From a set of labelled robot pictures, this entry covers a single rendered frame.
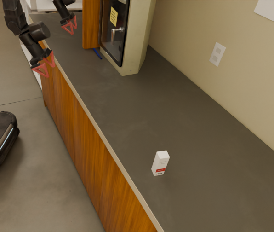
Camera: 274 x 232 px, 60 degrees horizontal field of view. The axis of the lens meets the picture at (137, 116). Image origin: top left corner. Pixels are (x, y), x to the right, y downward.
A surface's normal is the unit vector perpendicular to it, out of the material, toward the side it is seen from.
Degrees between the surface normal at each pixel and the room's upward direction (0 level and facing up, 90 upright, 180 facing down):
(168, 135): 0
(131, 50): 90
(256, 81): 90
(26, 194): 0
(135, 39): 90
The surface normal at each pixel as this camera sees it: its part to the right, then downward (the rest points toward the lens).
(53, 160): 0.15, -0.74
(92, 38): 0.50, 0.63
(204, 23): -0.85, 0.24
